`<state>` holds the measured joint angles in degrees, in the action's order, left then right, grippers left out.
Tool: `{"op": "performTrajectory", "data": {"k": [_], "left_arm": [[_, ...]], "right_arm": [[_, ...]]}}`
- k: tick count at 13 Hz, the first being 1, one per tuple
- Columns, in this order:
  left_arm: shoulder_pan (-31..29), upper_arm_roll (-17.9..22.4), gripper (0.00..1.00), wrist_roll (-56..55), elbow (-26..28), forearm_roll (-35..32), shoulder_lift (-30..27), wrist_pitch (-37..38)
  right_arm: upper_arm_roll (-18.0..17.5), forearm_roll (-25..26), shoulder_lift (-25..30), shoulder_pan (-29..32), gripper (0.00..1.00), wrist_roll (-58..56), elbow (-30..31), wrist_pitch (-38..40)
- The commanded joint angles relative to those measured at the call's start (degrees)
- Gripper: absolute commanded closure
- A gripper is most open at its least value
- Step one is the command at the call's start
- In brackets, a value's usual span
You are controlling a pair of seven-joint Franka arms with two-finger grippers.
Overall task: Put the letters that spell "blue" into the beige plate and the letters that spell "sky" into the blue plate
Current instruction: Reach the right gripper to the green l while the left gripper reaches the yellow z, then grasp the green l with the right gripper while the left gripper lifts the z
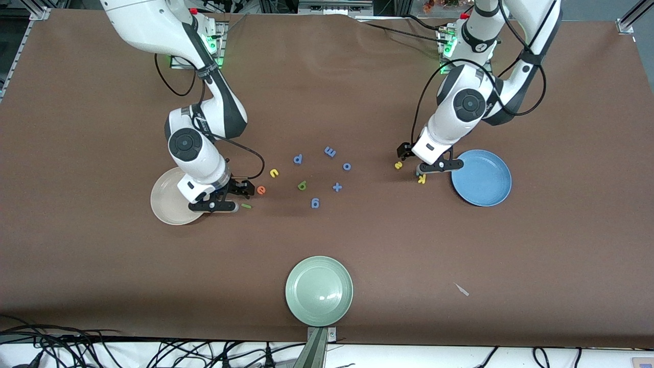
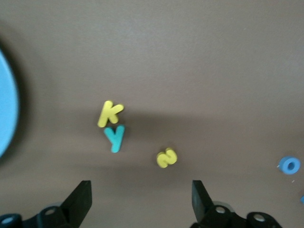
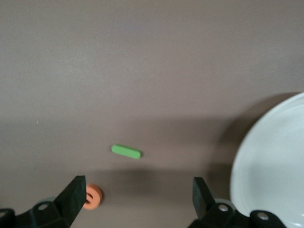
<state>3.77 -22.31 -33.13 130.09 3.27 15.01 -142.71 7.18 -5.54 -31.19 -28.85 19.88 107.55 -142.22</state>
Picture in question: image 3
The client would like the orange foam letter e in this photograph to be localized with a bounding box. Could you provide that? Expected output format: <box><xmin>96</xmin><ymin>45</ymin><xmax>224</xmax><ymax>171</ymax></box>
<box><xmin>82</xmin><ymin>183</ymin><xmax>103</xmax><ymax>211</ymax></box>

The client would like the green foam letter l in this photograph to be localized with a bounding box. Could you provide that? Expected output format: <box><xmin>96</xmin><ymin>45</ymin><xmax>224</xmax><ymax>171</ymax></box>
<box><xmin>111</xmin><ymin>144</ymin><xmax>143</xmax><ymax>160</ymax></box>

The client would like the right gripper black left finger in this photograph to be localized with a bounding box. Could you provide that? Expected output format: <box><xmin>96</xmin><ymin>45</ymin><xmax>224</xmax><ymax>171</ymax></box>
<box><xmin>14</xmin><ymin>175</ymin><xmax>86</xmax><ymax>228</ymax></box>

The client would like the brown table cover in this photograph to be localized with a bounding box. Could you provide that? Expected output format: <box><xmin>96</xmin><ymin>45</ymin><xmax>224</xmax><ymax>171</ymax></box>
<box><xmin>0</xmin><ymin>0</ymin><xmax>304</xmax><ymax>228</ymax></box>

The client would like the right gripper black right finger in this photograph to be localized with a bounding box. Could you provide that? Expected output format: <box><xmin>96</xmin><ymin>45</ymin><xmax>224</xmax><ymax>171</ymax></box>
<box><xmin>190</xmin><ymin>177</ymin><xmax>252</xmax><ymax>228</ymax></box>

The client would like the beige round plate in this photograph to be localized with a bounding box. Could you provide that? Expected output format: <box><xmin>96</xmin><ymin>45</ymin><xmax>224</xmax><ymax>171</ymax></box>
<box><xmin>229</xmin><ymin>92</ymin><xmax>304</xmax><ymax>228</ymax></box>

